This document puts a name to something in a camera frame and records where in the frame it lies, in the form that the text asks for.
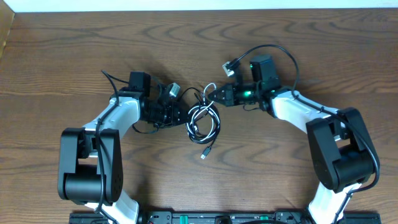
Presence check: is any white USB cable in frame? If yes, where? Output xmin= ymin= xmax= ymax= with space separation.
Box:
xmin=188 ymin=82 xmax=218 ymax=141

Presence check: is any black USB cable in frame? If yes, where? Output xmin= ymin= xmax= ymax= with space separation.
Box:
xmin=177 ymin=86 xmax=221 ymax=160

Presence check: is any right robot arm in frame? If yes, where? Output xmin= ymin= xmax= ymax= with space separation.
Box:
xmin=208 ymin=55 xmax=380 ymax=223

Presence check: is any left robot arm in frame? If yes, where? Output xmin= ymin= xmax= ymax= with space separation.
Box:
xmin=57 ymin=72 xmax=188 ymax=223

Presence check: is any right camera black cable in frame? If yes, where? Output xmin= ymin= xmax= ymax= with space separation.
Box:
xmin=231 ymin=44 xmax=381 ymax=224

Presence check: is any camera black cable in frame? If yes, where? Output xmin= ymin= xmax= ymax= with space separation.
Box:
xmin=231 ymin=44 xmax=381 ymax=224
xmin=93 ymin=70 xmax=131 ymax=224

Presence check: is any left camera black cable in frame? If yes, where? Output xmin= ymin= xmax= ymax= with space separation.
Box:
xmin=93 ymin=70 xmax=131 ymax=224

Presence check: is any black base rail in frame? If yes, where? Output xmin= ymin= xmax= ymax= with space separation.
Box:
xmin=68 ymin=210 xmax=382 ymax=224

